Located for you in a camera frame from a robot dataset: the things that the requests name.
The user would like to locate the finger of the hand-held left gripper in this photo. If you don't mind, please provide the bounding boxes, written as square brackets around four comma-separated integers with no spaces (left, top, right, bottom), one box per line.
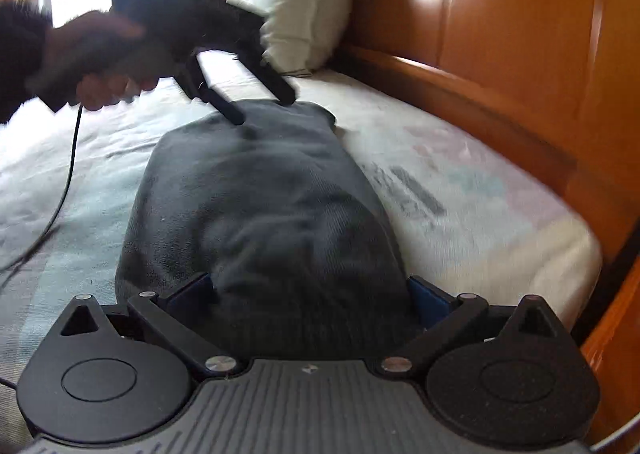
[179,54,247,126]
[235,47,297,108]

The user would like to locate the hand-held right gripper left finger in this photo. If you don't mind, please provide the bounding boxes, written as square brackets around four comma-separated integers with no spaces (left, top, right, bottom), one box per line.
[60,273,242,377]

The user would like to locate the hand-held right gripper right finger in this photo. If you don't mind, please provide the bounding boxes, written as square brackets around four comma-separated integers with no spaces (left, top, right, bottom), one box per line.
[375,275,572,377]

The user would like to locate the dark grey pants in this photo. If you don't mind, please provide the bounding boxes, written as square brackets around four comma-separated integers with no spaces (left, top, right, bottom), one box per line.
[115,99,427,361]

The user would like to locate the person's left forearm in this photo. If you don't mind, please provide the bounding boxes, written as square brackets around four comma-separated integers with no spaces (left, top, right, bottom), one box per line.
[0,0,55,125]

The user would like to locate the person's left hand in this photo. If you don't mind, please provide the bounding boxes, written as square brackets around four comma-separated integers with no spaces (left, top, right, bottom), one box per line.
[42,9,159,112]

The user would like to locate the large beige printed pillow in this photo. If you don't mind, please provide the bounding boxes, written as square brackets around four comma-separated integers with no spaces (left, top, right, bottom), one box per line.
[226,0,367,76]

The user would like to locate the bed with patchwork sheet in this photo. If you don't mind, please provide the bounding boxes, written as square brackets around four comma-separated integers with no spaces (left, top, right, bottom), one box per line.
[0,49,603,450]

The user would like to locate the wooden headboard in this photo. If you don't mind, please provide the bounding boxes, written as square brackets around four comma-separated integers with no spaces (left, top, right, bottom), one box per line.
[287,0,640,454]

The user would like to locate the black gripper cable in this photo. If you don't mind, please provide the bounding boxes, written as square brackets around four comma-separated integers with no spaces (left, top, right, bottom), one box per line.
[0,103,84,285]

